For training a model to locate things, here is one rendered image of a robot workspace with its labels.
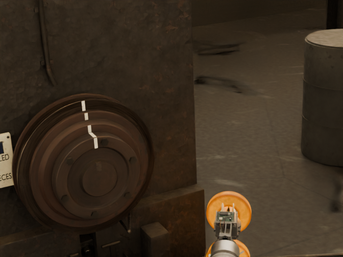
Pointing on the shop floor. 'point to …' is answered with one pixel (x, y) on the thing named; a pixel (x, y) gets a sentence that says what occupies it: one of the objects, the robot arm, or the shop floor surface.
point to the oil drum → (323, 98)
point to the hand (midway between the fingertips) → (228, 208)
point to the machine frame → (135, 13)
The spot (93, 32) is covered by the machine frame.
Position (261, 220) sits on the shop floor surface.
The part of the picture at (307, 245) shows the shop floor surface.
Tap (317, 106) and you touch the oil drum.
